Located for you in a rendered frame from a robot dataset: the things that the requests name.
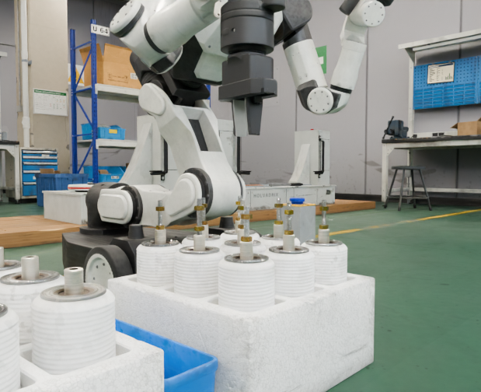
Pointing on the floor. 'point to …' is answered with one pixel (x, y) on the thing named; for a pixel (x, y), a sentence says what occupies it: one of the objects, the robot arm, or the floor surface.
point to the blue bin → (178, 361)
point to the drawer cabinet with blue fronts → (26, 159)
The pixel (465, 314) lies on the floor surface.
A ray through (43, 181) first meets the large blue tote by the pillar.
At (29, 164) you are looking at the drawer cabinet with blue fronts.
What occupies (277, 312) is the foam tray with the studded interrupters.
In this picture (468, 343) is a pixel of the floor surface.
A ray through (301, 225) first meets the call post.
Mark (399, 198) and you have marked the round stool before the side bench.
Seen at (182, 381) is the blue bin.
